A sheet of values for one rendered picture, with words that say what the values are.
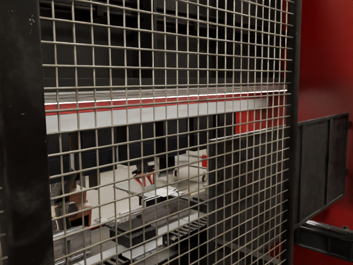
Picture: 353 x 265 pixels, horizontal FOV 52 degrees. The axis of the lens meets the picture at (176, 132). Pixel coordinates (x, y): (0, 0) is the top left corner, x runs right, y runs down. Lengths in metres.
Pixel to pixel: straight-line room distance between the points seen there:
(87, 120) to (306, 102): 1.30
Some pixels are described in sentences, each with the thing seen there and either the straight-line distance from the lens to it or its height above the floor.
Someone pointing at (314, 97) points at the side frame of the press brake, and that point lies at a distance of 2.16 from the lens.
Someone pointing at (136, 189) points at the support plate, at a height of 1.00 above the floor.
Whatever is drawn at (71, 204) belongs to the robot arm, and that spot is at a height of 0.96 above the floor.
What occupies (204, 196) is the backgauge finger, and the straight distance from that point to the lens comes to 1.52.
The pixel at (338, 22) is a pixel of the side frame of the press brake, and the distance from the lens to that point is 2.14.
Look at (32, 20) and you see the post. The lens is 0.42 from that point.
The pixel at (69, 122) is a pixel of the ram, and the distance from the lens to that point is 1.28.
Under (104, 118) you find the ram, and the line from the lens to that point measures 1.36.
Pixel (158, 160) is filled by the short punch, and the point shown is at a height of 1.16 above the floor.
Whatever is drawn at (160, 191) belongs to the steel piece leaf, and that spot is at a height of 1.00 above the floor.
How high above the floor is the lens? 1.51
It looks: 8 degrees down
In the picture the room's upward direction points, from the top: 1 degrees counter-clockwise
